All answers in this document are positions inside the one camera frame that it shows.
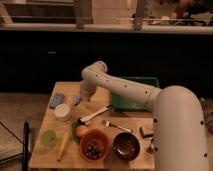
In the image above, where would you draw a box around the brown block sponge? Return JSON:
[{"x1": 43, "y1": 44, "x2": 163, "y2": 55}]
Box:
[{"x1": 140, "y1": 126, "x2": 154, "y2": 138}]

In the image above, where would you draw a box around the green plastic tray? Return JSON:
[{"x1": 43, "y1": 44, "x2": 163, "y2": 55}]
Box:
[{"x1": 111, "y1": 77, "x2": 160, "y2": 112}]

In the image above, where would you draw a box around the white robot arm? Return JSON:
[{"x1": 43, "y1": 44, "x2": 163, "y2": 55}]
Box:
[{"x1": 81, "y1": 61, "x2": 209, "y2": 171}]

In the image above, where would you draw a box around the black pole stand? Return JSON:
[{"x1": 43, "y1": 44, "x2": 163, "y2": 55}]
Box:
[{"x1": 22, "y1": 122, "x2": 30, "y2": 171}]

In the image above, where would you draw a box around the blue-grey towel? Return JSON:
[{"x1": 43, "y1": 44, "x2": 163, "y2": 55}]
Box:
[{"x1": 72, "y1": 95, "x2": 81, "y2": 106}]

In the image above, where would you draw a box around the green plastic lid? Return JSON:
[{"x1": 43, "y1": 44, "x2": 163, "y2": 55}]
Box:
[{"x1": 41, "y1": 130, "x2": 56, "y2": 146}]

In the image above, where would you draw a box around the white plastic cup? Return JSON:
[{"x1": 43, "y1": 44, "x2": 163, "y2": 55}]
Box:
[{"x1": 54, "y1": 104, "x2": 70, "y2": 121}]

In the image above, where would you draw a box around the orange fruit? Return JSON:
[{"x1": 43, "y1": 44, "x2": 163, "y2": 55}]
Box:
[{"x1": 75, "y1": 125, "x2": 88, "y2": 138}]

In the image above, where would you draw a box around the metal fork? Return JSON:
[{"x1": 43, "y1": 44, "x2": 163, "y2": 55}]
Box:
[{"x1": 103, "y1": 120, "x2": 132, "y2": 133}]

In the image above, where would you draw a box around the green leaf vegetable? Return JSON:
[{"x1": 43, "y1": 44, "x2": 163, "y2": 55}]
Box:
[{"x1": 71, "y1": 122, "x2": 80, "y2": 144}]

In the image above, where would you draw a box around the small metal cup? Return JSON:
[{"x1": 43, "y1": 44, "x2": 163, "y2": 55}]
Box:
[{"x1": 147, "y1": 138, "x2": 154, "y2": 154}]

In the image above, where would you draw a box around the dark purple bowl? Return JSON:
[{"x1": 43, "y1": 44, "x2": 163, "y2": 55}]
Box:
[{"x1": 112, "y1": 132, "x2": 140, "y2": 161}]

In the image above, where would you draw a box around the orange bowl with grapes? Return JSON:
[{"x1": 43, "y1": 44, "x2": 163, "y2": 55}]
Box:
[{"x1": 78, "y1": 129, "x2": 109, "y2": 163}]

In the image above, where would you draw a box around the blue sponge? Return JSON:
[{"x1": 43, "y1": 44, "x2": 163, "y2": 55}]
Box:
[{"x1": 49, "y1": 93, "x2": 64, "y2": 109}]

